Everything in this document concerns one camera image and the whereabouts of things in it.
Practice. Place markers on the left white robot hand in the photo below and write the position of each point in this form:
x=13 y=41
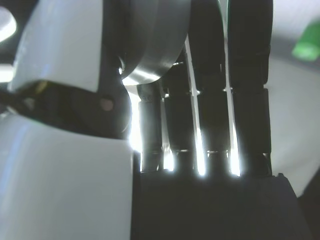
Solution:
x=200 y=200

